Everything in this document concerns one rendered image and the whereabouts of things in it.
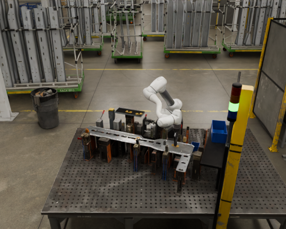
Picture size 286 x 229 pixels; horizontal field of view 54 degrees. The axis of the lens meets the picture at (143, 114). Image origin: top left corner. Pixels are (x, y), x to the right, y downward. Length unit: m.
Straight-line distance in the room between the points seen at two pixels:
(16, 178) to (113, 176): 1.89
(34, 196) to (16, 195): 0.26
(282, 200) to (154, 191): 1.31
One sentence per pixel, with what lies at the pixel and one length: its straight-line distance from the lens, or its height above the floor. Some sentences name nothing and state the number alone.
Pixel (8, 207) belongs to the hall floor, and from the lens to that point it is 4.30.
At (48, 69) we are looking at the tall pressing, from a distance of 7.19.
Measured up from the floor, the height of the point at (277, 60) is 1.42.
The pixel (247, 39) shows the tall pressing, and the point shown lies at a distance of 10.84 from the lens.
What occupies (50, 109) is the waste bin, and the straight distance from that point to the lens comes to 5.60.
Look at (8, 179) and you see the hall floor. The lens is 4.77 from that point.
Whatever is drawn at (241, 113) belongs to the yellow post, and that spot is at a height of 1.80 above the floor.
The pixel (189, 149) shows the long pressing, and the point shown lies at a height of 1.00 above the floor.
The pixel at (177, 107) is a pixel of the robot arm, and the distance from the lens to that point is 3.85.
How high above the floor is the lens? 2.83
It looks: 28 degrees down
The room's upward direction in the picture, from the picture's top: straight up
